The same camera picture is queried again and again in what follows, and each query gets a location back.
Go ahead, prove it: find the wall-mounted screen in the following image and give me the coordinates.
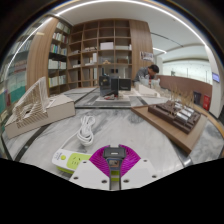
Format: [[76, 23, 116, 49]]
[[211, 72, 221, 84]]

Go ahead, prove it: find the small white building model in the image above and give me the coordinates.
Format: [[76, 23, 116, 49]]
[[133, 79, 162, 98]]

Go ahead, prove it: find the black building model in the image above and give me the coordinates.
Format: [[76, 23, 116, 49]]
[[98, 74, 132, 98]]

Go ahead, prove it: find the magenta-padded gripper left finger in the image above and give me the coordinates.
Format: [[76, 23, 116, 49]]
[[68, 145, 116, 191]]

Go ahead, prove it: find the shelf unit with green books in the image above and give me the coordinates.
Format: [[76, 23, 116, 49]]
[[0, 36, 34, 134]]

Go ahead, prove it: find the coiled white power cable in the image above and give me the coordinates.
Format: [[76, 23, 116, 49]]
[[59, 114, 97, 151]]

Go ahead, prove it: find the dark bin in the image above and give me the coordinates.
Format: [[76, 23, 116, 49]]
[[193, 91, 202, 105]]

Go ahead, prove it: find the wall picture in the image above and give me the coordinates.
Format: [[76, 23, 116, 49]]
[[139, 50, 155, 63]]

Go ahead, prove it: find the person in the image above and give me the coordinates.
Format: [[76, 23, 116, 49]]
[[133, 64, 161, 88]]

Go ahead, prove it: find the tall wooden book shelf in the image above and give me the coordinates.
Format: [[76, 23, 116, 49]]
[[26, 16, 73, 98]]

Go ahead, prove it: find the white and green power strip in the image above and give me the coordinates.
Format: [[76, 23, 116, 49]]
[[51, 148, 94, 175]]

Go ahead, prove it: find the brown building model on board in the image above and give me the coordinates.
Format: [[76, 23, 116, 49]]
[[130, 94, 208, 155]]

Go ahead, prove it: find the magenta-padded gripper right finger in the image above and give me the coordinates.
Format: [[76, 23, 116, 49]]
[[117, 144, 158, 191]]

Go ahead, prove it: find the white architectural building model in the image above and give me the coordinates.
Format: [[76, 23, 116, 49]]
[[4, 76, 77, 139]]

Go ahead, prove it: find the wooden grid shelf unit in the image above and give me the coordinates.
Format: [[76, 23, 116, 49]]
[[66, 19, 154, 89]]

